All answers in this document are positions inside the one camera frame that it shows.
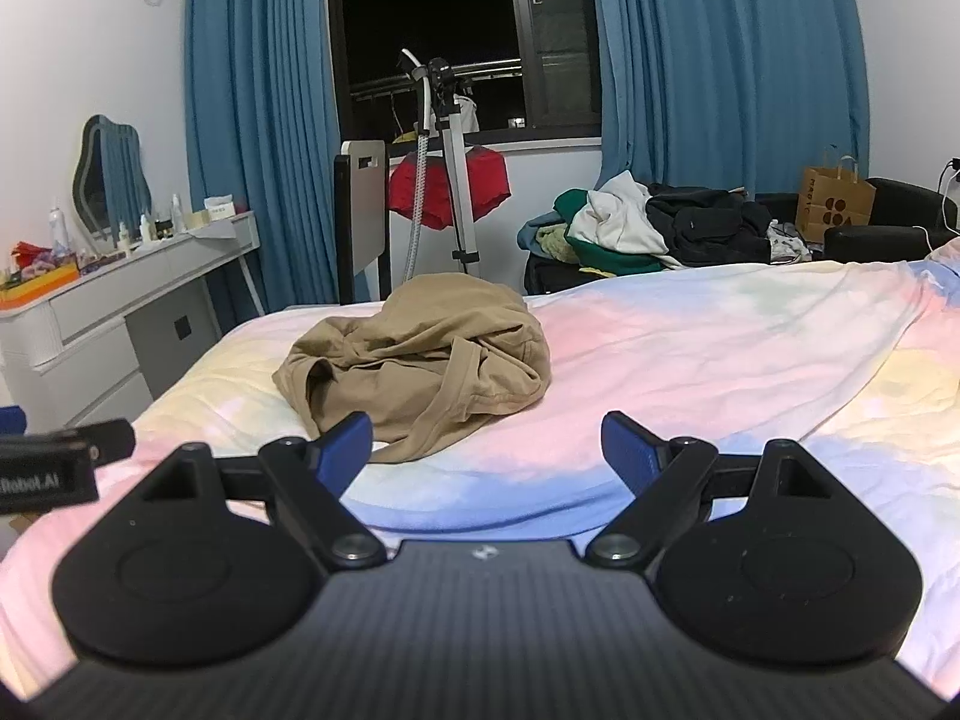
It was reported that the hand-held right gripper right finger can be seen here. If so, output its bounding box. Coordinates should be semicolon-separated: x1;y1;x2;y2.
583;411;833;569

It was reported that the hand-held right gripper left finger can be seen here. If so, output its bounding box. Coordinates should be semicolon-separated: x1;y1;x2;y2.
141;411;389;569

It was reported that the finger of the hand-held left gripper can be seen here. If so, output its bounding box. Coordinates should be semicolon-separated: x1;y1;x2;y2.
0;420;138;466

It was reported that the tan t-shirt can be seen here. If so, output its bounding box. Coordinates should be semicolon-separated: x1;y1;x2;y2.
271;274;552;464

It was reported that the pastel tie-dye blanket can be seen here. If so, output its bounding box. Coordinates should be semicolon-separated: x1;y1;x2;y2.
0;238;960;698

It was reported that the white dresser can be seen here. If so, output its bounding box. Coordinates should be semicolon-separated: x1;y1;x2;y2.
0;210;263;436

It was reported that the orange tray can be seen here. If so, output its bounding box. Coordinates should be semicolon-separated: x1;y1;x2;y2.
0;264;80;308

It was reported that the green garment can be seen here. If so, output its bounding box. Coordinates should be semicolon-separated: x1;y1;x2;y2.
553;187;665;275

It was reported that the black garment pile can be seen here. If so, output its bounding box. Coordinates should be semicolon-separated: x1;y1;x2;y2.
646;181;773;267

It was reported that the light blue garment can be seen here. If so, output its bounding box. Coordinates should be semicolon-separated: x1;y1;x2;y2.
517;211;572;256

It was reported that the white patterned garment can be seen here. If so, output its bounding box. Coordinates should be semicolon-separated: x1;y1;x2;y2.
765;221;812;263

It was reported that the wavy-edged mirror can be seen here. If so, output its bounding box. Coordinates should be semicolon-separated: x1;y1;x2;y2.
71;115;153;237

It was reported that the red garment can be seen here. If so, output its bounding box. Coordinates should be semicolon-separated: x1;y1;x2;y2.
388;146;512;232

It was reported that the garment steamer stand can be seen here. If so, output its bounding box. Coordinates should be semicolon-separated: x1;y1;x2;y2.
397;47;481;282

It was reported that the brown paper bag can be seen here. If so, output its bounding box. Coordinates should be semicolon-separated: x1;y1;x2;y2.
795;146;877;245

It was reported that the blue curtain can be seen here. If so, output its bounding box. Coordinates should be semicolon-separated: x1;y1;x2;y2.
184;0;342;316
589;0;871;200

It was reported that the black sofa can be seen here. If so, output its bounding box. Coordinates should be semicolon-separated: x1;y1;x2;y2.
523;178;960;296

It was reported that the dark window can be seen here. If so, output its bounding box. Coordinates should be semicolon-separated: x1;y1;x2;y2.
326;0;603;147

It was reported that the metal drying rail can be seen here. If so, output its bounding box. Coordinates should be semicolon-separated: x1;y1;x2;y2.
352;58;523;100

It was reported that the white charger cable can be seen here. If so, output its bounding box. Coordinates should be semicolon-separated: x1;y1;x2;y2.
926;156;960;252

